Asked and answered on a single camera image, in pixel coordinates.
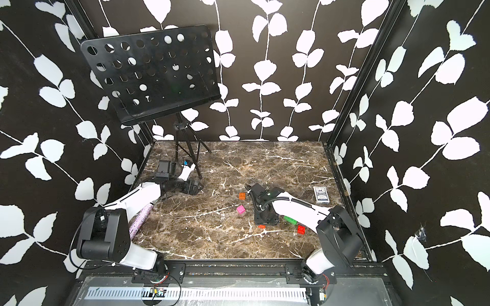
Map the pink glitter tube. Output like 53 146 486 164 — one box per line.
129 203 154 240

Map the green lego brick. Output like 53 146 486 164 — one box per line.
283 215 298 226

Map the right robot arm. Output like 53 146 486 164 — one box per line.
245 184 364 283

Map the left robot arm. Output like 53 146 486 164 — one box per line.
71 178 204 274

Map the red lego brick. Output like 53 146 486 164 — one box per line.
297 225 306 235

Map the pink lego brick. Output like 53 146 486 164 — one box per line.
237 205 246 215

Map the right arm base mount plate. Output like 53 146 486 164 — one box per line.
284 263 337 286

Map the white perforated cable duct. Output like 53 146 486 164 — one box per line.
82 286 308 303

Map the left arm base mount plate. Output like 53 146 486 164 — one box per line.
131 261 186 286

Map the black perforated music stand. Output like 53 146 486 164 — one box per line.
80 25 221 164

